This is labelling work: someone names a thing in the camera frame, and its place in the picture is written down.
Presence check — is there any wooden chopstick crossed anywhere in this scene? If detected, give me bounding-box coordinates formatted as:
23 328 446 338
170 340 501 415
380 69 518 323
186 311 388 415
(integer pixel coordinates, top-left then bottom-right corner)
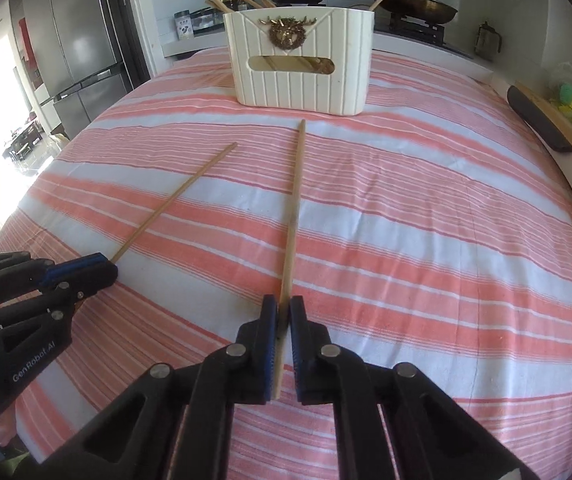
271 119 307 400

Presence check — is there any pink striped tablecloth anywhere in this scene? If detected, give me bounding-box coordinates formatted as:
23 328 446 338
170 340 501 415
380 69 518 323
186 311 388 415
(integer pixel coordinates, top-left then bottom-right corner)
0 49 572 479

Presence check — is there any grey refrigerator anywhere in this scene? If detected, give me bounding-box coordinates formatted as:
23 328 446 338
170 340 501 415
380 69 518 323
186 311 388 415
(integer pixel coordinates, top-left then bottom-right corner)
19 0 149 139

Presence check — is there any cream utensil holder box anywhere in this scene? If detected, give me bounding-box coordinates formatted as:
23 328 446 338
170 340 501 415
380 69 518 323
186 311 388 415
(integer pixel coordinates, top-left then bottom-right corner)
224 6 375 116

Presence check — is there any black tray under board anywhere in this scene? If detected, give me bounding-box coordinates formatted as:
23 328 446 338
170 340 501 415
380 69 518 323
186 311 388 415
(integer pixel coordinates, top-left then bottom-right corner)
507 84 572 153

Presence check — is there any black gas stove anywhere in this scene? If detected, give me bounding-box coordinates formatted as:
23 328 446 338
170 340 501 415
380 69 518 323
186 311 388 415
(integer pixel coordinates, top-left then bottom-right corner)
375 14 472 60

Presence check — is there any wooden cutting board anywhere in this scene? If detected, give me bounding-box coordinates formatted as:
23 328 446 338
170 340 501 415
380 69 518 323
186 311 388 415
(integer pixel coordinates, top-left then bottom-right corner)
515 81 572 146

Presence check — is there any black wok glass lid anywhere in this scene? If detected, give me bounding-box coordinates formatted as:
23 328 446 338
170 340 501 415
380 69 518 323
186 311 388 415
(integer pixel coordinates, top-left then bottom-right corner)
374 0 458 25

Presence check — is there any dark glass kettle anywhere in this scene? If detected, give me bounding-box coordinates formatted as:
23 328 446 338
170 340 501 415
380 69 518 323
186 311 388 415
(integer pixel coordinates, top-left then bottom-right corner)
474 22 503 62

